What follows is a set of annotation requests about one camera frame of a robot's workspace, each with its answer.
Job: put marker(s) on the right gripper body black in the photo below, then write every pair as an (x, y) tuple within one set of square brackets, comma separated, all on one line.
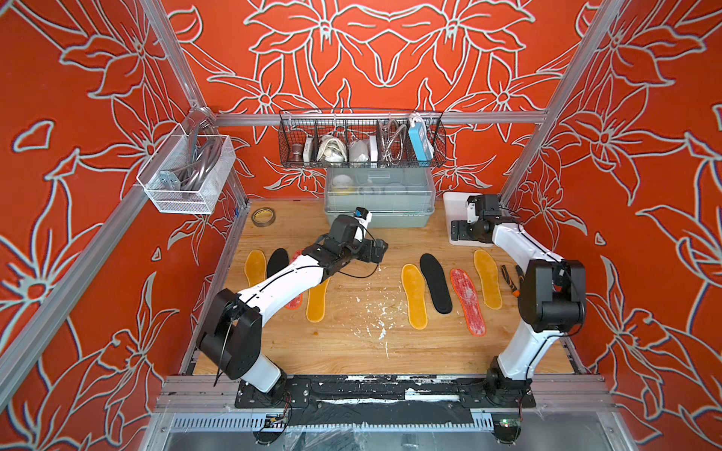
[(466, 230)]

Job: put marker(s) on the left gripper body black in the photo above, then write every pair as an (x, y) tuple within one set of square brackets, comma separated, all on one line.
[(364, 251)]

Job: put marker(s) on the yellow insole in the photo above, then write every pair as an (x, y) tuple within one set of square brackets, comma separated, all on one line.
[(255, 268), (315, 309), (413, 284), (488, 274)]

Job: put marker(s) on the red insole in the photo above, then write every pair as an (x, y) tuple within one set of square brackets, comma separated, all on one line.
[(297, 300), (467, 294)]

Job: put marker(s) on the white storage tray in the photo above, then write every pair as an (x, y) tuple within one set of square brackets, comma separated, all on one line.
[(455, 209)]

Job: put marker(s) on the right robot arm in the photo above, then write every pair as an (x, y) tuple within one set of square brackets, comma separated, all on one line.
[(552, 296)]

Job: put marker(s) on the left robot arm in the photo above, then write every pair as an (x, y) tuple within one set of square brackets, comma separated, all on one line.
[(230, 335)]

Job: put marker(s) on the grey lidded storage bin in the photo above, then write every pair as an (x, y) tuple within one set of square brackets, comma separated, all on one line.
[(398, 198)]

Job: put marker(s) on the blue box in basket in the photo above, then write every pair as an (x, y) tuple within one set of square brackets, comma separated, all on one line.
[(417, 132)]

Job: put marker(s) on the right black insole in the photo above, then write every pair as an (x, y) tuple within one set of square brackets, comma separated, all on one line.
[(436, 282)]

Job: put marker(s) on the black insole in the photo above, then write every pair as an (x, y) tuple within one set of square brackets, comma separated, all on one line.
[(278, 261), (436, 282)]

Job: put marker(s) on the left black insole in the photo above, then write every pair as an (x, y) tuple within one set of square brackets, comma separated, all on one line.
[(278, 261)]

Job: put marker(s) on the white cloth in basket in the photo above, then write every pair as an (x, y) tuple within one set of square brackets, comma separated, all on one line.
[(332, 150)]

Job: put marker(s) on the tape roll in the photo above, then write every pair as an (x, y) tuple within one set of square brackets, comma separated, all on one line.
[(263, 217)]

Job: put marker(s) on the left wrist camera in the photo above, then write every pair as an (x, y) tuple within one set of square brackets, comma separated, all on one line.
[(363, 216)]

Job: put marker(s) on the orange handled pliers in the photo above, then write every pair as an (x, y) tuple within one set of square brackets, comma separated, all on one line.
[(514, 283)]

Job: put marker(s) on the black wire wall basket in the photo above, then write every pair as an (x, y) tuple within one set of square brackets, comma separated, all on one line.
[(375, 138)]

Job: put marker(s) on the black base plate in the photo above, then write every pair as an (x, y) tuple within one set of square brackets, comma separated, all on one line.
[(468, 391)]

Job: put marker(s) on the clear plastic wall basket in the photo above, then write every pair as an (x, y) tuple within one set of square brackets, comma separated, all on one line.
[(189, 172)]

